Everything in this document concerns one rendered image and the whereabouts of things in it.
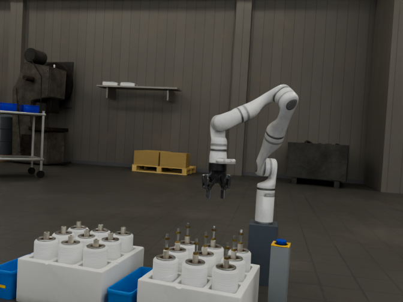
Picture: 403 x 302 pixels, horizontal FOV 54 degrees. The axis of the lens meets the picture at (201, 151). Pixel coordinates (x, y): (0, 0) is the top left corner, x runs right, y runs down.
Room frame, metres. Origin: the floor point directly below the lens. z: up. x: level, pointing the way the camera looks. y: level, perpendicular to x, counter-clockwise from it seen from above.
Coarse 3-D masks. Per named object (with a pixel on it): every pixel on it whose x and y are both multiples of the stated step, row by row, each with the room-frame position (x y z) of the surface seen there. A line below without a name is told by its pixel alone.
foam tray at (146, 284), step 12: (252, 264) 1.70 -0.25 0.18; (144, 276) 1.48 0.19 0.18; (180, 276) 1.51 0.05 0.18; (252, 276) 1.55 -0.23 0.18; (144, 288) 1.44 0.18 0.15; (156, 288) 1.43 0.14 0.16; (168, 288) 1.41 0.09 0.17; (180, 288) 1.40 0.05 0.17; (192, 288) 1.39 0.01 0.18; (204, 288) 1.40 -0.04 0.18; (240, 288) 1.42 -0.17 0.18; (252, 288) 1.55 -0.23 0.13; (144, 300) 1.44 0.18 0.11; (156, 300) 1.43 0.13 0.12; (168, 300) 1.41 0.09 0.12; (180, 300) 1.40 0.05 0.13; (192, 300) 1.38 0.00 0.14; (204, 300) 1.37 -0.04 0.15; (216, 300) 1.36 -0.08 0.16; (228, 300) 1.34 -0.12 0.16; (240, 300) 1.33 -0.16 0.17; (252, 300) 1.57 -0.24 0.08
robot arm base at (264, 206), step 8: (264, 192) 1.97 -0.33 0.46; (272, 192) 1.98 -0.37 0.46; (256, 200) 2.01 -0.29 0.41; (264, 200) 1.97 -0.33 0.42; (272, 200) 1.98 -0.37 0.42; (256, 208) 2.00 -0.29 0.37; (264, 208) 1.97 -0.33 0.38; (272, 208) 1.98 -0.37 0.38; (256, 216) 2.00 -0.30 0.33; (264, 216) 1.97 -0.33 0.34; (272, 216) 1.99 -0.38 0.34; (264, 224) 1.97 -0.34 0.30
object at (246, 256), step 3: (228, 252) 1.64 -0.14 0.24; (249, 252) 1.64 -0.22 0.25; (240, 255) 1.61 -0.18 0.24; (243, 255) 1.61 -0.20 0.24; (246, 255) 1.61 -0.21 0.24; (249, 255) 1.62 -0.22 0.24; (243, 258) 1.61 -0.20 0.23; (246, 258) 1.61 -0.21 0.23; (249, 258) 1.63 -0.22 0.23; (246, 261) 1.61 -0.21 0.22; (249, 261) 1.63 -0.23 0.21; (246, 264) 1.61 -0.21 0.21; (249, 264) 1.63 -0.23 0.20; (246, 267) 1.61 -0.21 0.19; (249, 267) 1.63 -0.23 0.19; (246, 270) 1.62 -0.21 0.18; (249, 270) 1.64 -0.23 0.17
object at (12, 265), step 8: (8, 264) 1.73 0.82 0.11; (16, 264) 1.78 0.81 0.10; (0, 272) 1.63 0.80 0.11; (8, 272) 1.62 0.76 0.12; (16, 272) 1.64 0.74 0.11; (0, 280) 1.63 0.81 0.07; (8, 280) 1.62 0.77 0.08; (16, 280) 1.65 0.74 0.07; (0, 288) 1.63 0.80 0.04; (8, 288) 1.62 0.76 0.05; (16, 288) 1.65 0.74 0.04; (0, 296) 1.64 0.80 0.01; (8, 296) 1.62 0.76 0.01
